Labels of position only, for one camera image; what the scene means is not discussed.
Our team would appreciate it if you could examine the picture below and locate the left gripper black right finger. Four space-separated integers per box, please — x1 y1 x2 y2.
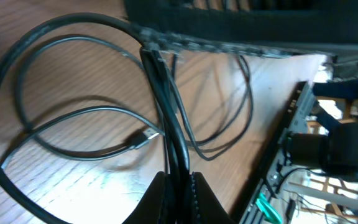
189 172 235 224

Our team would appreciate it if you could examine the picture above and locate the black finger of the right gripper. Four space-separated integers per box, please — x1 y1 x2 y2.
124 1 358 58

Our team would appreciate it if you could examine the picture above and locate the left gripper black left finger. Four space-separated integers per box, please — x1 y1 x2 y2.
122 172 169 224

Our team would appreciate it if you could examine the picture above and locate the black usb cable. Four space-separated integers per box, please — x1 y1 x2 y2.
0 12 191 224
0 34 254 200

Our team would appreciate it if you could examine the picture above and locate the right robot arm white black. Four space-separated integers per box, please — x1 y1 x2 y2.
124 0 358 177

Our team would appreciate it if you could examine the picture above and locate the wooden stool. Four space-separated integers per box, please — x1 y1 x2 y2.
306 96 358 135

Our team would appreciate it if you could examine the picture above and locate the black mounting rail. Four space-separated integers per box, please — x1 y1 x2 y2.
230 82 314 223

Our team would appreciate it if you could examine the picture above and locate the white table frame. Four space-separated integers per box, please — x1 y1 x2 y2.
285 177 358 221

